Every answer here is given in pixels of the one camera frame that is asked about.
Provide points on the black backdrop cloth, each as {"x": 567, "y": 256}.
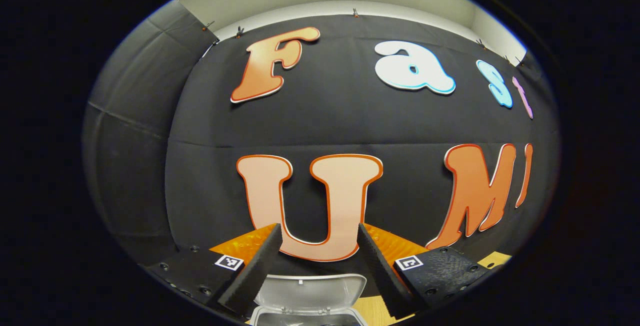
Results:
{"x": 350, "y": 116}

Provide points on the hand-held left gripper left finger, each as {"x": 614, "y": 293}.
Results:
{"x": 255, "y": 271}

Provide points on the black side cloth panel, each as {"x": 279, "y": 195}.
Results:
{"x": 130, "y": 166}

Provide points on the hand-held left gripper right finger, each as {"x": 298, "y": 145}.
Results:
{"x": 380, "y": 271}

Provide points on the white desktop garbage bin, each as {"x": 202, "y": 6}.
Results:
{"x": 310, "y": 293}

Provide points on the wooden desktop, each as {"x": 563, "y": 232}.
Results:
{"x": 372, "y": 311}

